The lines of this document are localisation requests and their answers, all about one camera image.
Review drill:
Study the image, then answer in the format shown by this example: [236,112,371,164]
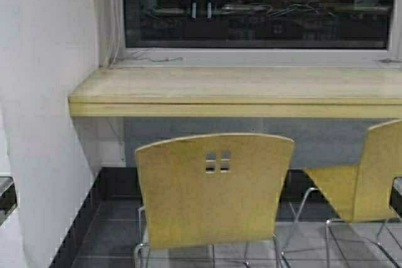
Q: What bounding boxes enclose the yellow wooden chair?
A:
[133,133,295,267]
[281,119,402,268]

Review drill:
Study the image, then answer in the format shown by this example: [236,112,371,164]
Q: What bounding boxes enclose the dark glass window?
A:
[124,0,394,50]

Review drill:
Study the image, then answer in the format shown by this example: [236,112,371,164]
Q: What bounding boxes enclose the long wooden counter table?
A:
[68,67,401,119]

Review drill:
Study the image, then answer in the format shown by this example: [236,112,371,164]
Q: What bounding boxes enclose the right base corner block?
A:
[389,177,402,218]

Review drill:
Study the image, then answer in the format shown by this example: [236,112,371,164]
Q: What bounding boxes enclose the base corner block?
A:
[1,176,18,224]
[389,177,402,218]

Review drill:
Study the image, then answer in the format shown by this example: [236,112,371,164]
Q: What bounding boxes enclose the left base corner block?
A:
[1,176,18,224]

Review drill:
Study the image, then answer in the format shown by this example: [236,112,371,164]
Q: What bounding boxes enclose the thin cable on sill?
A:
[108,48,185,68]

